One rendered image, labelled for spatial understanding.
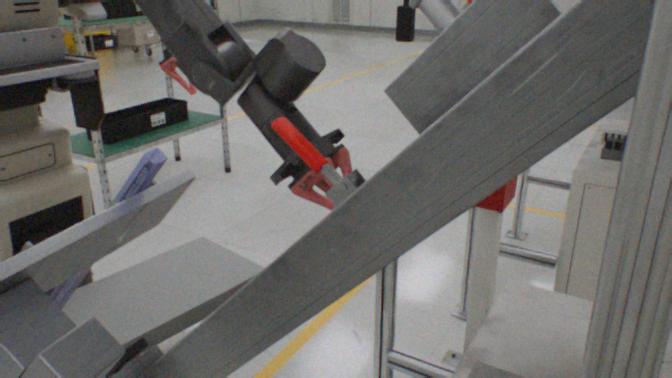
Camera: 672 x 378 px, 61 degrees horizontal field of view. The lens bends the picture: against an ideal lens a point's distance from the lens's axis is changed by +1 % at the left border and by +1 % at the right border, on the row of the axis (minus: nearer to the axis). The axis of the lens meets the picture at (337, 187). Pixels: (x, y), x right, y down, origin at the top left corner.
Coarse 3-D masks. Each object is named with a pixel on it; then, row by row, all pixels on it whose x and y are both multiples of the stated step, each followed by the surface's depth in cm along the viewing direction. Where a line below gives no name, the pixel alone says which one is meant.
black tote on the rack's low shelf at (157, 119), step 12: (132, 108) 316; (144, 108) 324; (156, 108) 331; (168, 108) 317; (180, 108) 325; (108, 120) 304; (120, 120) 291; (132, 120) 298; (144, 120) 304; (156, 120) 311; (168, 120) 319; (180, 120) 327; (108, 132) 286; (120, 132) 292; (132, 132) 299; (144, 132) 306; (108, 144) 288
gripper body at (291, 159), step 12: (300, 120) 70; (264, 132) 71; (276, 132) 70; (300, 132) 70; (312, 132) 71; (336, 132) 73; (276, 144) 71; (312, 144) 68; (288, 156) 70; (288, 168) 70; (276, 180) 70
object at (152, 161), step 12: (144, 156) 40; (156, 156) 40; (144, 168) 40; (156, 168) 41; (132, 180) 41; (144, 180) 41; (120, 192) 42; (132, 192) 42; (72, 276) 48; (84, 276) 49; (60, 288) 49; (72, 288) 50; (60, 300) 50
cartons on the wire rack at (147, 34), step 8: (120, 32) 694; (128, 32) 688; (136, 32) 687; (144, 32) 698; (152, 32) 710; (120, 40) 698; (128, 40) 693; (136, 40) 689; (144, 40) 700; (152, 40) 712
